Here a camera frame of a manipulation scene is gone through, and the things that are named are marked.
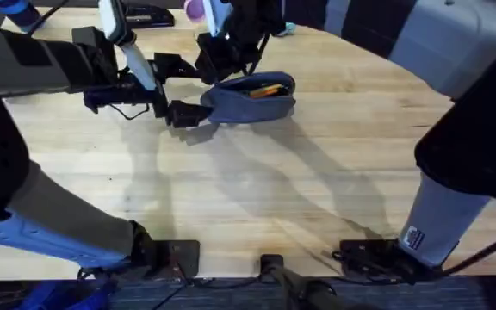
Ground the blue soft zip bag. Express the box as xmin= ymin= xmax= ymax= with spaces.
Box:
xmin=199 ymin=71 xmax=297 ymax=125

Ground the light blue cup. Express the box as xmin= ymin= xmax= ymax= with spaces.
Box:
xmin=275 ymin=21 xmax=298 ymax=39

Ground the left wrist upright plate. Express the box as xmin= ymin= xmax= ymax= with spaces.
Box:
xmin=98 ymin=0 xmax=159 ymax=92

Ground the wrist upright plate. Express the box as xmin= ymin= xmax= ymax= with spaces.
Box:
xmin=201 ymin=0 xmax=234 ymax=38
xmin=98 ymin=0 xmax=159 ymax=92

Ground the right wrist upright plate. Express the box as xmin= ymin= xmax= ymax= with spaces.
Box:
xmin=201 ymin=0 xmax=234 ymax=38

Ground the purple cup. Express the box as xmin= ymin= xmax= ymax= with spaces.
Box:
xmin=183 ymin=0 xmax=207 ymax=24

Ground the black flat device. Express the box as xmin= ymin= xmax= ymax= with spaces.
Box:
xmin=122 ymin=2 xmax=176 ymax=30

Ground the blue cylindrical tool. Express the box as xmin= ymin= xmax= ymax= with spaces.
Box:
xmin=0 ymin=0 xmax=43 ymax=34

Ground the thin black cable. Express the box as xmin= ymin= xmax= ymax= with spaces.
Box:
xmin=108 ymin=102 xmax=151 ymax=122

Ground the black rail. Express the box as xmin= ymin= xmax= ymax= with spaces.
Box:
xmin=0 ymin=274 xmax=496 ymax=310

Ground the dark thick cable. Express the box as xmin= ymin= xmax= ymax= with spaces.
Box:
xmin=439 ymin=221 xmax=496 ymax=278

